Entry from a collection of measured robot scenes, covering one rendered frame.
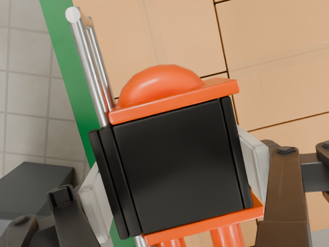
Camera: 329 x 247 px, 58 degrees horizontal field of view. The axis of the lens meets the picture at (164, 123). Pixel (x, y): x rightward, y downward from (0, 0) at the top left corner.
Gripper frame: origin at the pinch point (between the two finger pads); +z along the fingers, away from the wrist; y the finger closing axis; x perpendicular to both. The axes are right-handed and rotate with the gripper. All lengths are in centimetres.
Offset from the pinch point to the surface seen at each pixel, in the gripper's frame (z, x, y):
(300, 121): 73, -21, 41
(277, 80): 73, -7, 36
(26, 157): 127, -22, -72
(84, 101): 127, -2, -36
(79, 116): 127, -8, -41
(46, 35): 127, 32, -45
